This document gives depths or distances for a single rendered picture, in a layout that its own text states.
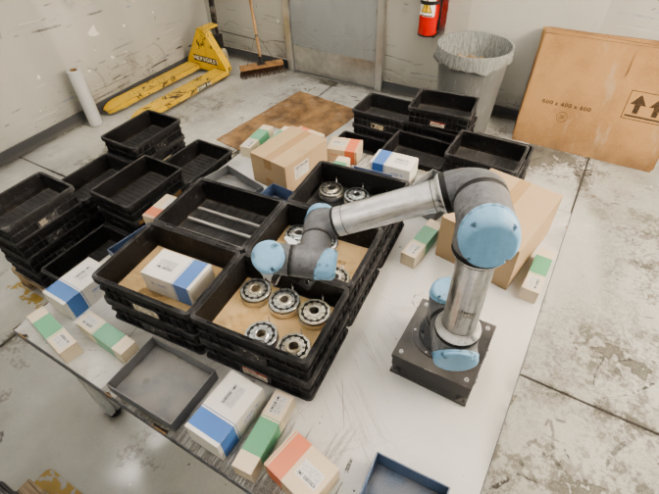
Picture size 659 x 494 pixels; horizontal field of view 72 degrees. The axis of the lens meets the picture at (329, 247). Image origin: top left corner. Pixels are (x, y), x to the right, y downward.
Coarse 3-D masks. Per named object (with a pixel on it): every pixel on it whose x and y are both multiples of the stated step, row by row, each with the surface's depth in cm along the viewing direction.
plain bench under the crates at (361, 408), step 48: (384, 288) 170; (144, 336) 158; (384, 336) 155; (528, 336) 153; (96, 384) 145; (336, 384) 143; (384, 384) 142; (480, 384) 141; (288, 432) 132; (336, 432) 132; (384, 432) 131; (432, 432) 131; (480, 432) 131; (240, 480) 123; (480, 480) 121
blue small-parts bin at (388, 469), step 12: (384, 456) 120; (372, 468) 119; (384, 468) 124; (396, 468) 121; (408, 468) 118; (372, 480) 122; (384, 480) 122; (396, 480) 122; (408, 480) 121; (420, 480) 119; (432, 480) 116; (360, 492) 114; (372, 492) 120; (384, 492) 120; (396, 492) 120; (408, 492) 119; (420, 492) 119; (432, 492) 119; (444, 492) 117
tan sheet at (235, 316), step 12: (276, 288) 155; (240, 300) 151; (300, 300) 151; (228, 312) 148; (240, 312) 148; (252, 312) 148; (264, 312) 148; (228, 324) 144; (240, 324) 144; (276, 324) 144; (288, 324) 144; (300, 324) 144; (312, 336) 140
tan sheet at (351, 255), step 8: (280, 240) 172; (344, 248) 168; (352, 248) 168; (360, 248) 167; (344, 256) 165; (352, 256) 165; (360, 256) 165; (336, 264) 162; (344, 264) 162; (352, 264) 162; (352, 272) 159
